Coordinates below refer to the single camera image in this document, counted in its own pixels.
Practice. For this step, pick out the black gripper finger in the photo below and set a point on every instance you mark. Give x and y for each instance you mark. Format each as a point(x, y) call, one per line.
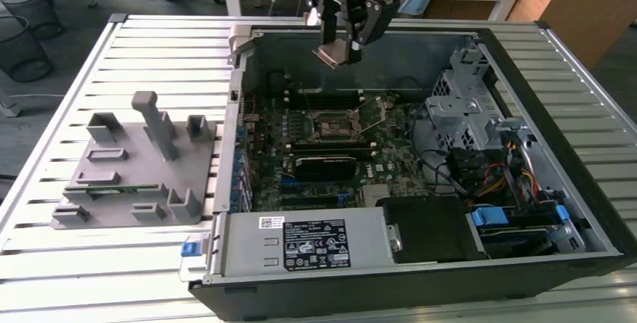
point(328, 17)
point(377, 13)

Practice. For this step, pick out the silver CPU green edge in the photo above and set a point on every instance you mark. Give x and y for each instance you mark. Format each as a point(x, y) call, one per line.
point(329, 54)

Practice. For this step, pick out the CPU socket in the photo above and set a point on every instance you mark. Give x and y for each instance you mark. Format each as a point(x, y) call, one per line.
point(329, 127)

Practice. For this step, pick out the black RAM slot bank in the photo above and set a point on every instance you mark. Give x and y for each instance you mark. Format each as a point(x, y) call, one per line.
point(329, 149)
point(323, 97)

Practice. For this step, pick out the thin metal locking lever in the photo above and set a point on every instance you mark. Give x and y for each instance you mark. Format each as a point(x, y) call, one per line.
point(375, 124)
point(309, 103)

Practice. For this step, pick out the silver drive cage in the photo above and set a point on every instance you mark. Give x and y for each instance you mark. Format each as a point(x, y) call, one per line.
point(447, 108)

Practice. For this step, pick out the black graphics card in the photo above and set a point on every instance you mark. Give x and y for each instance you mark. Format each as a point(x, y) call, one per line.
point(323, 169)

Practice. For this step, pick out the green motherboard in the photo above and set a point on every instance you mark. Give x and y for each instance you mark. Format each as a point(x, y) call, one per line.
point(404, 166)

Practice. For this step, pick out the brown wooden cabinet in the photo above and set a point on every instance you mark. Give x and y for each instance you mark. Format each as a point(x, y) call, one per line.
point(591, 9)

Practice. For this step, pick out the silver chipset heatsink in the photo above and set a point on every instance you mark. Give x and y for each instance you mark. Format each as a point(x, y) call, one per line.
point(375, 194)

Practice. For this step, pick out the grey plastic parts rack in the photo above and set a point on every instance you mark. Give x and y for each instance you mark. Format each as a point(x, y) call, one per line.
point(144, 174)

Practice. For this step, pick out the black mesh waste bin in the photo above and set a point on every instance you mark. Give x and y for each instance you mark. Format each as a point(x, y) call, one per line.
point(26, 50)
point(46, 13)

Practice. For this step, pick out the black plastic shroud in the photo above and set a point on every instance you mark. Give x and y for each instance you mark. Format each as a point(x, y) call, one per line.
point(427, 226)

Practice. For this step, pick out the blue disk carrier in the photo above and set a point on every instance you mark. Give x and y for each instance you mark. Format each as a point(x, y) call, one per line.
point(490, 218)

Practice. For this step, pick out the green RAM stick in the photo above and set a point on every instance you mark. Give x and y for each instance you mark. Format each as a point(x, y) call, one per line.
point(129, 188)

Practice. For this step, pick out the grey power supply with label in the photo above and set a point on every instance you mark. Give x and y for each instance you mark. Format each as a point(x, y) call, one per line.
point(239, 241)

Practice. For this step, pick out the small blue drive clip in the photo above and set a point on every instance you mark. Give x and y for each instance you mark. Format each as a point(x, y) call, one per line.
point(560, 214)

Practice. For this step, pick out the blue case latch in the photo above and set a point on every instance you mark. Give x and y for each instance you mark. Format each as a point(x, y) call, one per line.
point(191, 249)

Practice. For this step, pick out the grey stand foot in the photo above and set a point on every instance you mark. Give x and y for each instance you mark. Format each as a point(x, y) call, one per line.
point(10, 110)

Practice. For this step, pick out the black open PC case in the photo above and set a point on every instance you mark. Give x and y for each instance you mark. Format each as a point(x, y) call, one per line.
point(348, 300)

